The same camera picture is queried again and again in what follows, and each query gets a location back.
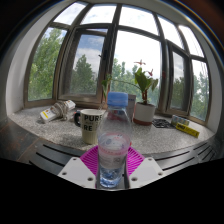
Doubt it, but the cream mug with black print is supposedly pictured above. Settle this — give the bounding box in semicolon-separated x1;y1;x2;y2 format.
73;108;106;145

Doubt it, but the clear blue-capped water bottle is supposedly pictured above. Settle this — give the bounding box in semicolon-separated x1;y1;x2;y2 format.
95;91;133;189

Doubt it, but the pale blue and yellow box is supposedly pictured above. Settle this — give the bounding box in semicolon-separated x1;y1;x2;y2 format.
170;114;191;127

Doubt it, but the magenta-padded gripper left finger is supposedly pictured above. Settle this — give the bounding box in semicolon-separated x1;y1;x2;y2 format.
57;144;101;190

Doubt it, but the black grid trivet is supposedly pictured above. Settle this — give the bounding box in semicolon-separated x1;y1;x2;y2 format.
151;118;176;129

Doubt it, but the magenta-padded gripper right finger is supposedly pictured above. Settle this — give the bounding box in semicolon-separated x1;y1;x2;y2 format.
124;146;166;190

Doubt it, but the yellow and black box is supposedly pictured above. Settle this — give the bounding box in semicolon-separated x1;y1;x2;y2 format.
175;122;201;139

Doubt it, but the brown-framed bay window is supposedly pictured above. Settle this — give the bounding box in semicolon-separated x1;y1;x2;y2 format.
23;1;212;126

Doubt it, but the coiled beige cord bundle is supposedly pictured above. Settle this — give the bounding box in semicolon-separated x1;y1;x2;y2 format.
50;101;69;121

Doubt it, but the red-flowered plant in white pot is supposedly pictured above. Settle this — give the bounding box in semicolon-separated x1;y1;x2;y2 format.
101;59;159;126

